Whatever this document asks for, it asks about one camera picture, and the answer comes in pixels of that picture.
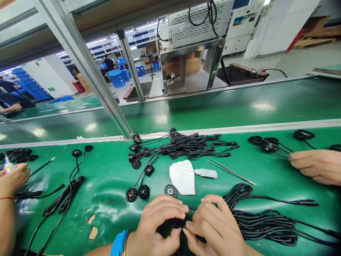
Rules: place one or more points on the white cloth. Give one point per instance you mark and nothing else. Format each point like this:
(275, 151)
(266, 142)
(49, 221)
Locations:
(182, 176)

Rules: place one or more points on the metal tweezers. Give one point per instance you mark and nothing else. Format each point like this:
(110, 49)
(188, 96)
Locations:
(231, 171)

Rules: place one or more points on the bunch of black round heads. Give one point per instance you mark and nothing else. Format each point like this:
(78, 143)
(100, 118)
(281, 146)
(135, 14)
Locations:
(266, 144)

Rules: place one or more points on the black round sensor head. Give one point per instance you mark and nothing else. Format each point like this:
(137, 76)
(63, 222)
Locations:
(176, 223)

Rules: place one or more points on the small white glue bottle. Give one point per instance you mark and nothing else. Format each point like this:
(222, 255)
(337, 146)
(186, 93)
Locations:
(206, 173)

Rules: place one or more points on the person's right hand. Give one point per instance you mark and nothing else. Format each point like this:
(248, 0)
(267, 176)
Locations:
(218, 232)

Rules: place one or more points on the black disc with silver centre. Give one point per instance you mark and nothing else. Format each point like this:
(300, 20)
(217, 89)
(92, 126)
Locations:
(170, 190)

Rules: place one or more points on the cardboard boxes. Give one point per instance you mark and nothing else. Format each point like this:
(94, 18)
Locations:
(190, 64)

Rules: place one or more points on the red box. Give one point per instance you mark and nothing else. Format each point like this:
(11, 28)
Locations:
(78, 87)

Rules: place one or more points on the stack of blue crates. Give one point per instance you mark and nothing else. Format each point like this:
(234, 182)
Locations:
(118, 77)

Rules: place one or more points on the black tray with brown parts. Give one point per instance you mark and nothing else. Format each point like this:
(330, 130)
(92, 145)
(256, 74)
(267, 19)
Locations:
(242, 73)

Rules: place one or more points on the white perforated machine cabinet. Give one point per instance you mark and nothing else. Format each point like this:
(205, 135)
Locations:
(197, 21)

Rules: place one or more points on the black oval sensor head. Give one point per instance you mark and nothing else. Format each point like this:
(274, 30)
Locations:
(303, 134)

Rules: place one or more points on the green conveyor belt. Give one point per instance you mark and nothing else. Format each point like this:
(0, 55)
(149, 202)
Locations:
(213, 106)

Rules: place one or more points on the thin black stick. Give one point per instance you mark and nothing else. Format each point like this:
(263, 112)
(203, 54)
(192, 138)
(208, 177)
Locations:
(42, 166)

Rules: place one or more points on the stainless steel machine stand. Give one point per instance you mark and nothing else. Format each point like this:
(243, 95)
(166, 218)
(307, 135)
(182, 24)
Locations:
(191, 66)

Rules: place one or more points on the clear glue bottle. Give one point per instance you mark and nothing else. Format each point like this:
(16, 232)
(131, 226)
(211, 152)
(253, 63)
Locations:
(7, 164)

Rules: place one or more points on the black round sensor part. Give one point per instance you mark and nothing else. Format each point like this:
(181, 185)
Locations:
(336, 147)

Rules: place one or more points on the heap of black round parts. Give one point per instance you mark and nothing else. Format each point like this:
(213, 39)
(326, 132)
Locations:
(18, 154)

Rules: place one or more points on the wall of blue crates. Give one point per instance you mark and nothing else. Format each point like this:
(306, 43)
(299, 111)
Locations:
(32, 85)

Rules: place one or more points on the person's left hand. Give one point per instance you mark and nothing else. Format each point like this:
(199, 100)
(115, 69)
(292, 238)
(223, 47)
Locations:
(155, 226)

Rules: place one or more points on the aluminium frame post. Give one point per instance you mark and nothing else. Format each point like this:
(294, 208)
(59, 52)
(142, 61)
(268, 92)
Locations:
(131, 66)
(88, 66)

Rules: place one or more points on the wooden pallets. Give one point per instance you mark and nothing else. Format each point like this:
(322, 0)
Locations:
(318, 34)

